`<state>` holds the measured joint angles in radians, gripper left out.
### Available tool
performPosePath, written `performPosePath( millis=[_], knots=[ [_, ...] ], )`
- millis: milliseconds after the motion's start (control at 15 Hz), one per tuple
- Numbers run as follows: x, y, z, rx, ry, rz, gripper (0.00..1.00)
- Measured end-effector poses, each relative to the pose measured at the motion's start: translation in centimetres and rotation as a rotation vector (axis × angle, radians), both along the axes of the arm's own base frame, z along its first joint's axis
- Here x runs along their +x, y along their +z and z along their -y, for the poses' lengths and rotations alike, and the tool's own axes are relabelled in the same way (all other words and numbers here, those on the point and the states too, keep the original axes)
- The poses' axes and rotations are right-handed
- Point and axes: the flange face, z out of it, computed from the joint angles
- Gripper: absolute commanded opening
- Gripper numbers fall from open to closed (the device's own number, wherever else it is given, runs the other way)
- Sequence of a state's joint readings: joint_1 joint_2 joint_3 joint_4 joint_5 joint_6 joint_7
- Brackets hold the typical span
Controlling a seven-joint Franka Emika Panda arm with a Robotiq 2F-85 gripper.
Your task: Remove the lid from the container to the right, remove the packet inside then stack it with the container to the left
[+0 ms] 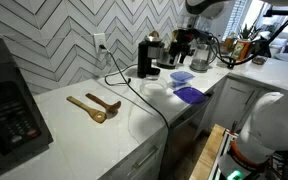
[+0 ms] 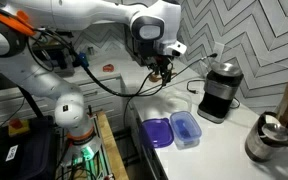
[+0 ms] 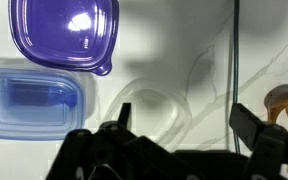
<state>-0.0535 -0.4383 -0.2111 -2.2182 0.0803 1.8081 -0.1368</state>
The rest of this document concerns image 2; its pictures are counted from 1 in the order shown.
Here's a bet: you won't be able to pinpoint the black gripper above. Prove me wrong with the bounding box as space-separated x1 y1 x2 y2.
143 49 176 86

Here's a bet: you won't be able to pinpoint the blue plastic container lid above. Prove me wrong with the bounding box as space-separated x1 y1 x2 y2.
169 110 203 141

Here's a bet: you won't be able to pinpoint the clear rectangular plastic container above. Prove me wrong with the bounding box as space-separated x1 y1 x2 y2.
173 131 202 151

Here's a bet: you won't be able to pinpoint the purple plastic container lid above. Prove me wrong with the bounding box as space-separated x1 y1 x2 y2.
139 117 175 149

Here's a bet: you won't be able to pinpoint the brown wooden spoon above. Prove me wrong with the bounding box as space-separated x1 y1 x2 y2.
148 71 178 83

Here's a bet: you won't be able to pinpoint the small red object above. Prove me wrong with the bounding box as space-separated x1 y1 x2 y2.
102 63 116 73

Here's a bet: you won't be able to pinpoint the black and silver coffee maker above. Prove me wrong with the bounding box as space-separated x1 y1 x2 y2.
197 61 245 125

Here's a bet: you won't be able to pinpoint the white drawer cabinet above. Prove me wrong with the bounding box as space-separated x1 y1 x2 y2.
0 74 127 135

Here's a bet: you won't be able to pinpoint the wooden board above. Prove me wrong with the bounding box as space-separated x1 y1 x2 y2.
95 110 130 180

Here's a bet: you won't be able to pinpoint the steel utensil holder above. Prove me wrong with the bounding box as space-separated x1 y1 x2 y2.
244 111 288 164

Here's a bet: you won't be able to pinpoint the light wooden spoon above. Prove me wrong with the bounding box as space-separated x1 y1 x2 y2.
275 75 288 125

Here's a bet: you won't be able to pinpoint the large metal spoon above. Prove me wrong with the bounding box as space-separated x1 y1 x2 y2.
261 114 288 143

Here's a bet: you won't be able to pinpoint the black metal stand pole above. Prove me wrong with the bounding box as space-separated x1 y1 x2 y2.
17 85 45 119

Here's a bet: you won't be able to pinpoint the yellow emergency stop box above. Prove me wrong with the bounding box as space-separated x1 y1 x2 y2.
7 118 31 138

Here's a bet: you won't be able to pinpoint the black case with label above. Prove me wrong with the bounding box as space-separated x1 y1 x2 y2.
0 115 60 180

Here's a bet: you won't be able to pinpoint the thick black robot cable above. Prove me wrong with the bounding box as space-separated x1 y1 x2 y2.
25 28 173 99

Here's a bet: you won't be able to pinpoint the thin black outlet cable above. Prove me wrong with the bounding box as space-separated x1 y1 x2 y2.
123 51 218 132

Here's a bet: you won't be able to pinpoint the white wall outlet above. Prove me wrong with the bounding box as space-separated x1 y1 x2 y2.
212 41 226 63

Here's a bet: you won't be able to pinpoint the blue cable connector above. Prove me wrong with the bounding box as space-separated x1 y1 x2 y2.
75 52 90 70

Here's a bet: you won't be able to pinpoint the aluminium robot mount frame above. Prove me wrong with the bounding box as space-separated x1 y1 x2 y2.
55 106 117 180

